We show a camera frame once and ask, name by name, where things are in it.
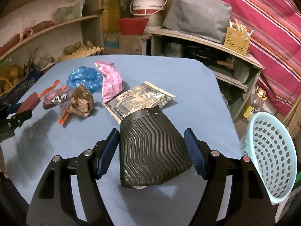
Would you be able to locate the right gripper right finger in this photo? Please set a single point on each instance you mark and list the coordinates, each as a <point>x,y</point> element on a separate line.
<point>198,152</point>

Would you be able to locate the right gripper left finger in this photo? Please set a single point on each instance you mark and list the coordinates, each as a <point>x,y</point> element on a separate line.
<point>105,150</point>

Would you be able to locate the dark red box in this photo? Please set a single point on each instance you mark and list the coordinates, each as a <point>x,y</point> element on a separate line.
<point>30,103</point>

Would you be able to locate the black ribbed rubber piece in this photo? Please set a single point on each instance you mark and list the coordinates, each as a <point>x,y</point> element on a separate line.
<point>151,150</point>

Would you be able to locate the brown paper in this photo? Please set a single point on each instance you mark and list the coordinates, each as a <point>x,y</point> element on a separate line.
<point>81,102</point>

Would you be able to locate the dark red candy wrapper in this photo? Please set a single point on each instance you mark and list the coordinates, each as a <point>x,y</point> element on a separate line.
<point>55,95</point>

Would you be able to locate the pink plastic packet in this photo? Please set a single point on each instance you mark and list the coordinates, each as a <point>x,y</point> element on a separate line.
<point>112,80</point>

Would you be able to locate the silver printed snack bag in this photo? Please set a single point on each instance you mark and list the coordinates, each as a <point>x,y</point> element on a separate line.
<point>144,96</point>

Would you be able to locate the blue plastic bag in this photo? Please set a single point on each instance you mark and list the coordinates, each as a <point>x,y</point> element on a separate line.
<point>86,76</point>

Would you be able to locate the dark blue plastic crate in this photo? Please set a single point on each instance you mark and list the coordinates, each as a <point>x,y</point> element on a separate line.
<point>14,94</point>

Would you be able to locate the blue table cloth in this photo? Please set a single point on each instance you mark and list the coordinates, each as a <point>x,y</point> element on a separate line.
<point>198,105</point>

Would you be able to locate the clear plastic bottle yellow cap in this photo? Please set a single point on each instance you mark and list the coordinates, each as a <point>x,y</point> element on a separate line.
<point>253,105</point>

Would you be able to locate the low wooden cabinet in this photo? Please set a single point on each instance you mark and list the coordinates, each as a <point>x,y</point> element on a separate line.
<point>221,60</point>

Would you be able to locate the potato on egg tray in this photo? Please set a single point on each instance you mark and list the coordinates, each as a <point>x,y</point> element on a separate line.
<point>72,48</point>

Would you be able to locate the yellow egg tray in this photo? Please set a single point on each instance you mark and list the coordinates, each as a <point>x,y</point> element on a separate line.
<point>82,52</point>

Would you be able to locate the cardboard box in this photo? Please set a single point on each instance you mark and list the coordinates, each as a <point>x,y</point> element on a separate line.
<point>118,44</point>

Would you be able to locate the red plastic bowl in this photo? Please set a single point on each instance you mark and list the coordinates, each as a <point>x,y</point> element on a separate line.
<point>132,26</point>

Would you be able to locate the yellow oil bottle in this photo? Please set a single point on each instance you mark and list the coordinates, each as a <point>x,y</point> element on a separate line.
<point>110,15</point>

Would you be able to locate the clear plastic container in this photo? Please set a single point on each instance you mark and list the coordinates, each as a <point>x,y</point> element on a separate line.
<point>69,12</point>

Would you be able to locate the grey fabric cover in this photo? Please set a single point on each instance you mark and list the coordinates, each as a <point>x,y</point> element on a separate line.
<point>207,19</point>

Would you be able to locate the white plastic bucket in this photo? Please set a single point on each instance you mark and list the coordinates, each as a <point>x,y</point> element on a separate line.
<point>146,7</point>

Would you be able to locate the striped pink curtain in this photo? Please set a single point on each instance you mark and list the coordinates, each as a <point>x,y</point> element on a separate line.
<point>275,43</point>

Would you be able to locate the wooden wall shelf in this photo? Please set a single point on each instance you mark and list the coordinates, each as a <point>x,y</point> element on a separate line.
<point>27,25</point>

